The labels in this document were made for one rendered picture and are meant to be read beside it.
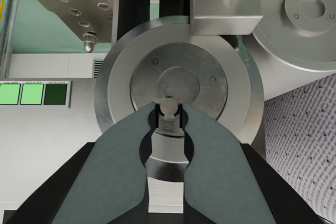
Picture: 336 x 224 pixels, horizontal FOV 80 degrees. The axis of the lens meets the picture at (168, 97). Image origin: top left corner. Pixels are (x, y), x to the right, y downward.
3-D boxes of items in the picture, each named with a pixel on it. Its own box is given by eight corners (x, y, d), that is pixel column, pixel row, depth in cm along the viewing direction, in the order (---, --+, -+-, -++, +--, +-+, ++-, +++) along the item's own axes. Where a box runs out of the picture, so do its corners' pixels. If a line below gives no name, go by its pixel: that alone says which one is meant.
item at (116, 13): (125, -109, 23) (116, 46, 19) (150, 15, 46) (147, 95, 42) (121, -109, 23) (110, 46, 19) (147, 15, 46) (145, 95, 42)
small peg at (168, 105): (155, 115, 12) (160, 93, 13) (158, 119, 15) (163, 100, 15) (177, 120, 12) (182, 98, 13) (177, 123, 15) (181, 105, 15)
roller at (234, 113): (246, 22, 17) (256, 164, 15) (203, 90, 42) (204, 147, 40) (111, 23, 17) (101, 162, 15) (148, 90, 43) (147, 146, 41)
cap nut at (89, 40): (94, 33, 52) (93, 49, 51) (99, 39, 55) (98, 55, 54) (80, 33, 52) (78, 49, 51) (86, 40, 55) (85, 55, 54)
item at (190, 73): (238, 56, 16) (212, 150, 15) (231, 65, 18) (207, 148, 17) (148, 30, 17) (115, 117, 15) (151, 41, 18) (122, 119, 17)
